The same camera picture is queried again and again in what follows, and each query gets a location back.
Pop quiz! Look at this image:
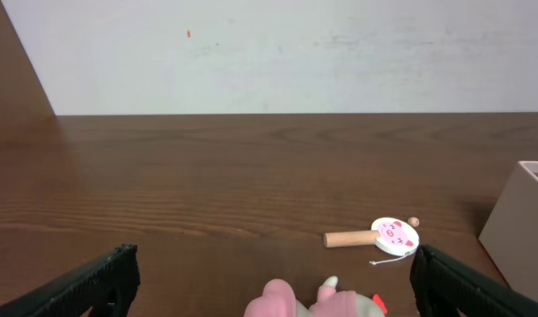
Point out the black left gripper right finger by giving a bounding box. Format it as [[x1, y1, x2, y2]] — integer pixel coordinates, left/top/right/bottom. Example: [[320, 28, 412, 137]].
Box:
[[409, 245, 538, 317]]

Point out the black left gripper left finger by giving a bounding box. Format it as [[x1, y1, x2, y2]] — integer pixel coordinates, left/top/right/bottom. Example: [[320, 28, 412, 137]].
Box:
[[0, 244, 141, 317]]

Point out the pink white pig figurine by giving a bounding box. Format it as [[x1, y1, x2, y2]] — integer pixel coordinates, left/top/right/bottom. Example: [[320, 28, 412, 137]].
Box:
[[243, 276, 389, 317]]

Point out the white cardboard box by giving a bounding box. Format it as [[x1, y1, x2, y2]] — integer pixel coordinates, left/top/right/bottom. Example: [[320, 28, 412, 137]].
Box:
[[479, 161, 538, 302]]

